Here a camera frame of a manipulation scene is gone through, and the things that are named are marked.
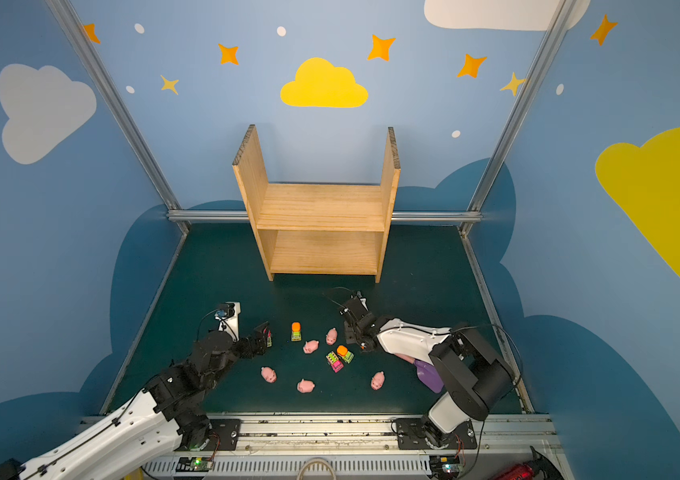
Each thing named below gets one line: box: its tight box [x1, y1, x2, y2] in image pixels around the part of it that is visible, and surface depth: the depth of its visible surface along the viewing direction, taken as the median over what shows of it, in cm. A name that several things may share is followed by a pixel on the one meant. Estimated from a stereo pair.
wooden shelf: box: [232, 124, 401, 283], surface depth 95 cm
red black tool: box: [490, 446, 565, 480], surface depth 70 cm
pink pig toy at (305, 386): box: [297, 378, 315, 393], surface depth 82 cm
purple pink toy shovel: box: [394, 353, 444, 393], surface depth 85 cm
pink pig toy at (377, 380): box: [370, 371, 385, 391], surface depth 84 cm
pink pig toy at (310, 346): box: [302, 340, 319, 354], surface depth 90 cm
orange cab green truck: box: [291, 322, 302, 342], surface depth 92 cm
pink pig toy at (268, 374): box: [261, 366, 277, 383], surface depth 84 cm
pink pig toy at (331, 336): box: [326, 327, 337, 345], surface depth 92 cm
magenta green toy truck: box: [326, 350, 344, 373], surface depth 86 cm
